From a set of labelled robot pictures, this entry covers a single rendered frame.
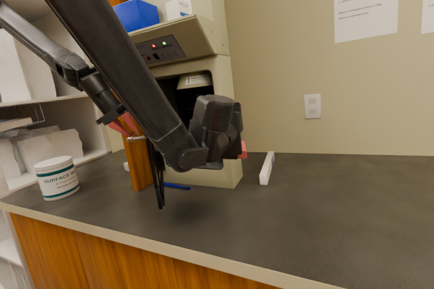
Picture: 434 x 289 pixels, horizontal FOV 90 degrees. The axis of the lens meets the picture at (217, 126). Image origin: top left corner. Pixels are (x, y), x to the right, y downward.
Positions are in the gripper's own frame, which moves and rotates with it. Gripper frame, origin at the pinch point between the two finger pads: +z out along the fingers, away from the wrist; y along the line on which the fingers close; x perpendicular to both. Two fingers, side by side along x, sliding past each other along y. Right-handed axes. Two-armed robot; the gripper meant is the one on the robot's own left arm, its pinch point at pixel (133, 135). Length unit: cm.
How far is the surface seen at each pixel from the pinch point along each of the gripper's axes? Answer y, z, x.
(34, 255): 76, 24, -37
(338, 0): -94, 2, -12
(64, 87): 46, -48, -130
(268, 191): -24.6, 40.7, 5.9
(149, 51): -18.6, -18.6, -9.9
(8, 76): 51, -58, -82
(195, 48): -30.4, -11.2, -1.2
